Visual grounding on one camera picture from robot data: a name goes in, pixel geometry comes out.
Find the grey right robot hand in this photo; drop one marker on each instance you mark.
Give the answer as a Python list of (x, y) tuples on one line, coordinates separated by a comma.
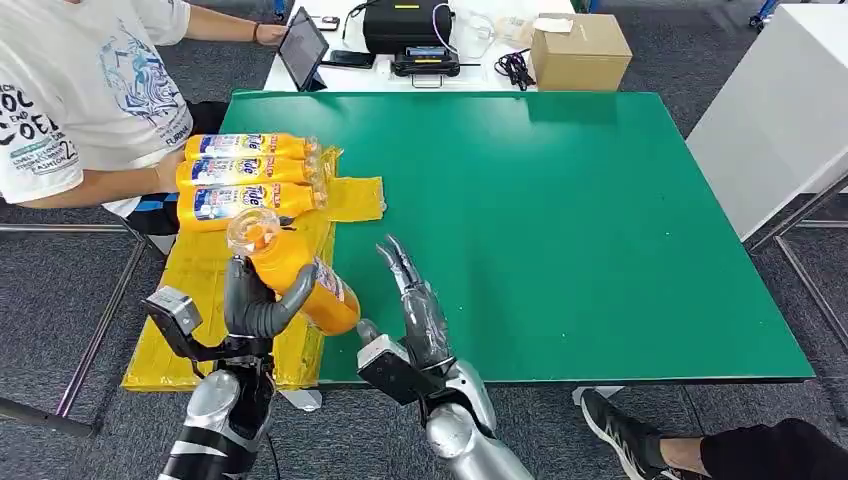
[(424, 324)]

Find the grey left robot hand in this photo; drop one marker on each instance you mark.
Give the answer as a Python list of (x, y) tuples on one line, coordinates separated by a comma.
[(245, 311)]

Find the orange drink bottle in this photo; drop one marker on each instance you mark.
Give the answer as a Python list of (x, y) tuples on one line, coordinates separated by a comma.
[(278, 147), (291, 199), (331, 305), (285, 171)]

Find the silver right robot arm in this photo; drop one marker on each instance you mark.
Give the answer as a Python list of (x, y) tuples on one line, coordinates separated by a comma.
[(464, 437)]

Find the yellow plastic sheet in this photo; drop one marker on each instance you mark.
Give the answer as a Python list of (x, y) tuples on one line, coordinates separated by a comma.
[(192, 265)]

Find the person's right hand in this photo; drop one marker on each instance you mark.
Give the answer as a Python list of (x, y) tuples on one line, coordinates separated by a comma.
[(169, 173)]

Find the person's hand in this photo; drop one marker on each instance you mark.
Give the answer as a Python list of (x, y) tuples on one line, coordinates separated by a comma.
[(272, 34), (169, 173)]

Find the black white sneaker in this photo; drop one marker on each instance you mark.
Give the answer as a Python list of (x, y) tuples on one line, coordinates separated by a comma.
[(616, 430)]

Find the green table mat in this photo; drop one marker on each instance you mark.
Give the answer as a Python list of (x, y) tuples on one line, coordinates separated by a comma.
[(629, 232)]

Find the white table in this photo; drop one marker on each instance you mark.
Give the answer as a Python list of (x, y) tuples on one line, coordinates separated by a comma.
[(371, 81)]

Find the black tablet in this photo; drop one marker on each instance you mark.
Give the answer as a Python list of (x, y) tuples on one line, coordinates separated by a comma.
[(301, 50)]

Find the black phone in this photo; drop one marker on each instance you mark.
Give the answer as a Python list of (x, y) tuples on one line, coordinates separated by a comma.
[(348, 60)]

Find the person's left hand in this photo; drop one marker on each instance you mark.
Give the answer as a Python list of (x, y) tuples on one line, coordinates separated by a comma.
[(272, 34)]

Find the person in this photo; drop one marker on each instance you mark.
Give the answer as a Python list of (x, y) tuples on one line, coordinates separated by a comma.
[(79, 86)]

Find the red wristband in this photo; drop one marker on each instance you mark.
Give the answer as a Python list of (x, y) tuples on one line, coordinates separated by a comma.
[(256, 32)]

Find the black carry case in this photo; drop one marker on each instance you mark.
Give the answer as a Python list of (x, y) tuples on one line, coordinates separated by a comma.
[(404, 30)]

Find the small dark gadget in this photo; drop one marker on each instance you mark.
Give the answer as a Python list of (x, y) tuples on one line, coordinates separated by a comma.
[(326, 22)]

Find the clear plastic bag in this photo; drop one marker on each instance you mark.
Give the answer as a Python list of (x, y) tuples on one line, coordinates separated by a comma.
[(484, 30)]

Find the cardboard box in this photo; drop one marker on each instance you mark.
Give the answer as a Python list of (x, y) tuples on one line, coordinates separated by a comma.
[(583, 60)]

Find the white paper slip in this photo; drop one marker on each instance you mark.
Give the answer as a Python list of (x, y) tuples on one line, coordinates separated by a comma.
[(553, 25)]

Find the person's leg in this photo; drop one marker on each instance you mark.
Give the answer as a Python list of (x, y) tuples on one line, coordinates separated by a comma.
[(762, 454)]

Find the white cabinet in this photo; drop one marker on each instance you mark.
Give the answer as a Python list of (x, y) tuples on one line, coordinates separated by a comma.
[(782, 112)]

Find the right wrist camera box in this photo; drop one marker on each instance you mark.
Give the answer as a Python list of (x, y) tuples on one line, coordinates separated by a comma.
[(387, 368)]

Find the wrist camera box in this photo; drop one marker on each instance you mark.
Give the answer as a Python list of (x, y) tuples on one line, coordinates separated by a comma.
[(387, 368), (173, 311)]

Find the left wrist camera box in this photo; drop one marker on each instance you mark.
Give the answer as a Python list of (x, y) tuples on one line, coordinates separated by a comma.
[(173, 311)]

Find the metal floor frame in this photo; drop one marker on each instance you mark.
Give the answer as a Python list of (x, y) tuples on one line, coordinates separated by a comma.
[(99, 324), (805, 278)]

